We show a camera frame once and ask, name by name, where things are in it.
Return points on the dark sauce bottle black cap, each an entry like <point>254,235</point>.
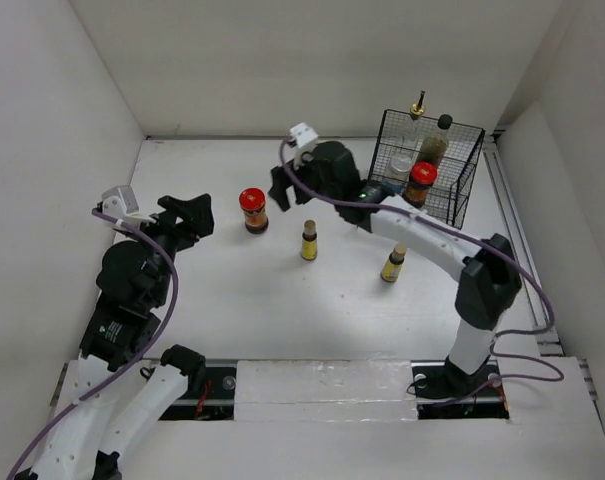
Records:
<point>435,145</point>

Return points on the small yellow bottle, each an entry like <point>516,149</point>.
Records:
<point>309,241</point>
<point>393,266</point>

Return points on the black mounting rail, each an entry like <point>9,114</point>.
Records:
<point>333,391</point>

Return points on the black wire rack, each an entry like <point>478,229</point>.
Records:
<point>449,196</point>

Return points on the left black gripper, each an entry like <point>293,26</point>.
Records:
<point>198,218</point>

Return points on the clear oil bottle gold spout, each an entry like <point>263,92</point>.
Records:
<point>410,134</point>

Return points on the aluminium side rail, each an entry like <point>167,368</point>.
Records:
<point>549,343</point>

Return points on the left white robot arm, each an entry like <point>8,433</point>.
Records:
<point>139,284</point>

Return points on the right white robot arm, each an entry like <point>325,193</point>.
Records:
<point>483,269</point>

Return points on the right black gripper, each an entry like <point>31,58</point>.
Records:
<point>280,185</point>

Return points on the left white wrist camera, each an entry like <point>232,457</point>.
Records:
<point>120,204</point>

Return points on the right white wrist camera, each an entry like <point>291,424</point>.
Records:
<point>302,139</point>

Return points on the red lid sauce jar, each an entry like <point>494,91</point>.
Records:
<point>421,179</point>
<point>252,202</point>

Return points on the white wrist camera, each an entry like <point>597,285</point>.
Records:
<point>302,139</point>
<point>120,204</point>

